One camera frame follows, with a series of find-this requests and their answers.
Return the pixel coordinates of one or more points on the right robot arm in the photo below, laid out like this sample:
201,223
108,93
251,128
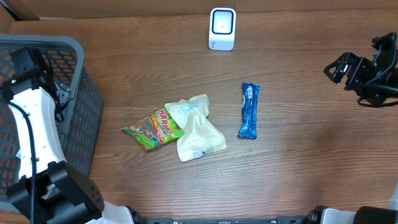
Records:
373,82

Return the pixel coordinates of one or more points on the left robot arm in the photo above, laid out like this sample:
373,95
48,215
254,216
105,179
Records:
49,189

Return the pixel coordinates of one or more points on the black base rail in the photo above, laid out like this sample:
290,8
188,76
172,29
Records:
278,220

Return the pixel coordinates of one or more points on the beige paper pouch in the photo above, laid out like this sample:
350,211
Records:
200,137

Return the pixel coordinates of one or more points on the Haribo gummy worms bag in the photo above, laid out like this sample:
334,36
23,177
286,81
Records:
155,130

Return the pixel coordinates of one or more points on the blue snack bar wrapper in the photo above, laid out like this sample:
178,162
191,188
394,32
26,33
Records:
249,110

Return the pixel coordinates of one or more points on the grey plastic mesh basket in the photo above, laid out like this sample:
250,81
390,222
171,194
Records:
81,102

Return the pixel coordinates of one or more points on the white barcode scanner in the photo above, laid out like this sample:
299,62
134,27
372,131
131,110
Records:
222,28

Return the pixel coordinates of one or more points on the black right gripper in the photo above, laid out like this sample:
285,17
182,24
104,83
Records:
355,79

